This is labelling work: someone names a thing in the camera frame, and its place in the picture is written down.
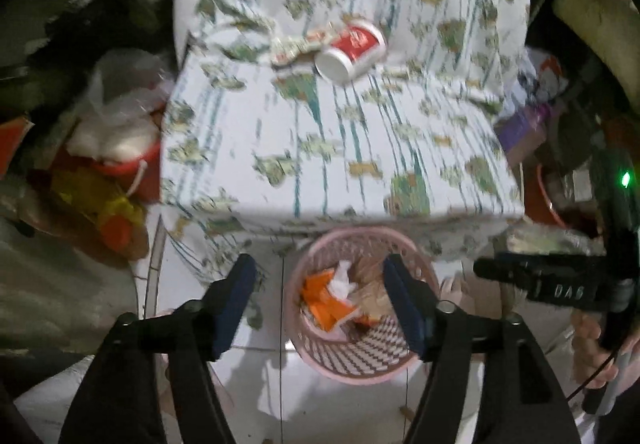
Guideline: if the person's right hand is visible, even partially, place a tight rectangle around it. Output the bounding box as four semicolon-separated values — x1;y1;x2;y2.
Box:
570;308;622;387

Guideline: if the red basin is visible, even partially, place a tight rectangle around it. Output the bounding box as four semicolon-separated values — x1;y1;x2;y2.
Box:
522;163;573;231

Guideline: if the frog-patterned cloth covered table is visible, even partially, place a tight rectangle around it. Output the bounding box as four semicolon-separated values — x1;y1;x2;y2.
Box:
159;0;532;287

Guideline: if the pink plastic basket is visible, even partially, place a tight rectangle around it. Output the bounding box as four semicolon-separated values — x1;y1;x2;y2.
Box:
284;225;442;386

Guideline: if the yellow plastic bag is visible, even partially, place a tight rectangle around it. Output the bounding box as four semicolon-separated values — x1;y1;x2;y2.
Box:
47;168;148;252

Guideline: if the brown food wrapper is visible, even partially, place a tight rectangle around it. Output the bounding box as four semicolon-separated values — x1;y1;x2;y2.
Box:
350;264;398;322

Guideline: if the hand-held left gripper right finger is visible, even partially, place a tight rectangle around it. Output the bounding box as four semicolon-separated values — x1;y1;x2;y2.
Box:
381;253;582;444

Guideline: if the clear plastic bag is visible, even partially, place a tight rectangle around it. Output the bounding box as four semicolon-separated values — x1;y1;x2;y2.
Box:
65;48;173;161

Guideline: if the crumpled white paper wrapper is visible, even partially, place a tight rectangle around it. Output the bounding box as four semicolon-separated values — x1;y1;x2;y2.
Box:
270;23;347;68

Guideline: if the white orange print bag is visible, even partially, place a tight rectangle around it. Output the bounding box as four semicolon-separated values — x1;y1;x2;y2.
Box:
517;47;572;106

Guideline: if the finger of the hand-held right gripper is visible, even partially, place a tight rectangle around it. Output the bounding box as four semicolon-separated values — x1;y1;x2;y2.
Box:
472;253;532;287

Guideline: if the orange snack wrapper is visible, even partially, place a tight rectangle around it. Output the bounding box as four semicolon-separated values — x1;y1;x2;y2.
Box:
299;269;373;332

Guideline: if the red paper cup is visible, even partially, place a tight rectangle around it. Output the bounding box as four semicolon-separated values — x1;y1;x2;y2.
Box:
314;21;387;81

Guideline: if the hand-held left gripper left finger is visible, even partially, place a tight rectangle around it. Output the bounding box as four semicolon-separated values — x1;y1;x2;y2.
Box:
60;253;259;444

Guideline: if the black cable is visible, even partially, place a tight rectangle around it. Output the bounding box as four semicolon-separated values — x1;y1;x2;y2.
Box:
564;346;628;407

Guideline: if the purple package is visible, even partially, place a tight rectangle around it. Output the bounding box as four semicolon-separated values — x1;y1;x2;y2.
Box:
497;102;553;152

